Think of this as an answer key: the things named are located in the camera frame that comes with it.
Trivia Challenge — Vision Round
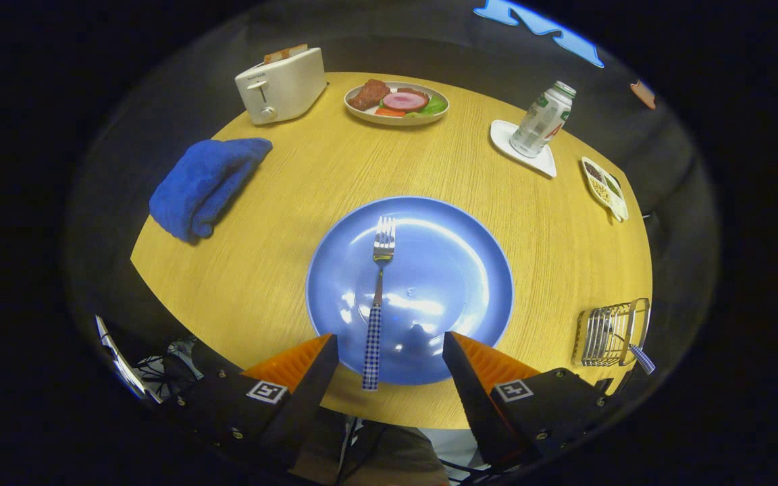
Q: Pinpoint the black cable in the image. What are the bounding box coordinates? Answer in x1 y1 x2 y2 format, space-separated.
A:
335 415 390 483

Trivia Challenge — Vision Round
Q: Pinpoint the blue folded towel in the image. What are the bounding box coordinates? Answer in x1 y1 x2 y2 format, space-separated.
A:
149 138 274 243

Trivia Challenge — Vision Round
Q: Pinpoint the person's trouser leg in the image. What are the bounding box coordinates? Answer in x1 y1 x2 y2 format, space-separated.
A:
291 405 450 486

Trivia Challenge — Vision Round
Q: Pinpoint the white toaster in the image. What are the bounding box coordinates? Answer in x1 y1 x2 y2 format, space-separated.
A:
234 47 328 126

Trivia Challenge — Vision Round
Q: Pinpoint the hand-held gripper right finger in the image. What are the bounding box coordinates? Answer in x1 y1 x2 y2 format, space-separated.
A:
442 331 633 475

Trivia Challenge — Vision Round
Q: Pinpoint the beige food plate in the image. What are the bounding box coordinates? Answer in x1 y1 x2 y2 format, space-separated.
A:
344 80 450 127

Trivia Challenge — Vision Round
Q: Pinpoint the fork with blue checkered handle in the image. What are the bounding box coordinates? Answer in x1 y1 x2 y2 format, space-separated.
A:
361 215 396 392

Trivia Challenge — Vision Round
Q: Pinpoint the blue round plate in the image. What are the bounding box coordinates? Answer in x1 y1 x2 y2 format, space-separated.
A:
305 196 515 387

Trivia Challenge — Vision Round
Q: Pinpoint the shiny metal bar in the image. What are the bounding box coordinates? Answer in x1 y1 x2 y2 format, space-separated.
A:
95 315 150 402

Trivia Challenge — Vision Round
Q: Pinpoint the brown toast slice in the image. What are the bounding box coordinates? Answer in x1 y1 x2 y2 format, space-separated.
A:
264 44 309 65

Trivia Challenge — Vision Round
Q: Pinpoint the white square coaster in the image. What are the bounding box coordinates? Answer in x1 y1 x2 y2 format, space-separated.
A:
490 119 558 179

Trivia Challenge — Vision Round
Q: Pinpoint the brown meat piece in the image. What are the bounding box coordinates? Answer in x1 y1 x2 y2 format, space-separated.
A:
347 79 392 112

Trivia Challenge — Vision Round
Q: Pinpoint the clear plastic bottle green cap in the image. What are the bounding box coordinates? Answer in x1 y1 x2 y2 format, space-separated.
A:
510 80 577 159

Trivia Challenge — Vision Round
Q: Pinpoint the spoon with blue checkered handle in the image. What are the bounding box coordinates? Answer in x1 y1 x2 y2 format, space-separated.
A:
608 331 656 376

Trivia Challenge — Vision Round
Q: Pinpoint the metal wire cutlery basket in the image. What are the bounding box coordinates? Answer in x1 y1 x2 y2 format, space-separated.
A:
571 298 652 368

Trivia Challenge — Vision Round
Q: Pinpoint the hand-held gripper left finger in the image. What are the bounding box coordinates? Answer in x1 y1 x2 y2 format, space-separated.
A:
159 333 340 473

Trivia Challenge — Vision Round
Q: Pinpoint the white divided snack tray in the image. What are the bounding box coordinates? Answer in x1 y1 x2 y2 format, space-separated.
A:
581 157 630 223

